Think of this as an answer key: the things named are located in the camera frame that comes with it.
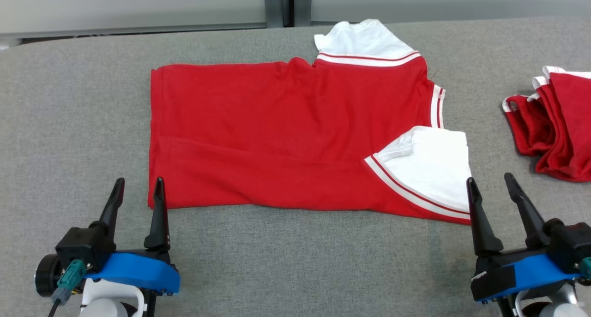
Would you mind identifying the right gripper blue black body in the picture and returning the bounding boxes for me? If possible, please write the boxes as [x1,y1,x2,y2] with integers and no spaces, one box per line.
[470,248,581,305]

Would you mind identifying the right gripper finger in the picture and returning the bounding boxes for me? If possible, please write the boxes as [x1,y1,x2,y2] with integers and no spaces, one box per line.
[466,177,504,257]
[504,172,551,250]

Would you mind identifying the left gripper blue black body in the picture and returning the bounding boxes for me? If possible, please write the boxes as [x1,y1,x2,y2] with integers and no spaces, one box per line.
[35,250,181,298]

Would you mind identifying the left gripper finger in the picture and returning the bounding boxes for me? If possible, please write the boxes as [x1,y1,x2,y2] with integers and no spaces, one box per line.
[144,177,172,253]
[90,177,126,238]

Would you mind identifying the red shorts with white stripe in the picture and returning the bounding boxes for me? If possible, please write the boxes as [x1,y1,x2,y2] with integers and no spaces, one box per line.
[502,66,591,183]

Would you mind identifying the red shirt with white sleeves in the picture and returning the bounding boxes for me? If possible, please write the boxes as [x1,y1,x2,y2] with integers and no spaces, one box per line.
[147,18,472,225]

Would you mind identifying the left cable with teal connector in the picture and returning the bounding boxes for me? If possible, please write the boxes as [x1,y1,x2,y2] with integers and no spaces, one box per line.
[48,259,88,317]

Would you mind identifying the dark wall base strip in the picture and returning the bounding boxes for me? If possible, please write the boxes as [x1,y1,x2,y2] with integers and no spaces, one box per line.
[0,23,267,41]

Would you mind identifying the grey aluminium partition post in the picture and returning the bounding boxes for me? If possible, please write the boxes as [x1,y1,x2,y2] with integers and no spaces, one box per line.
[263,0,312,28]

